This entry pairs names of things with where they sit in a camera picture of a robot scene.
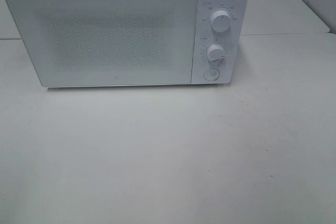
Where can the upper white power knob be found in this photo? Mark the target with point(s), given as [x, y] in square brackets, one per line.
[220, 21]

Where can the white microwave door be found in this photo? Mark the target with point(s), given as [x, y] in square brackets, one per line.
[95, 43]

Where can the round white door button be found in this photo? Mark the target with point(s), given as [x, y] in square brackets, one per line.
[211, 74]

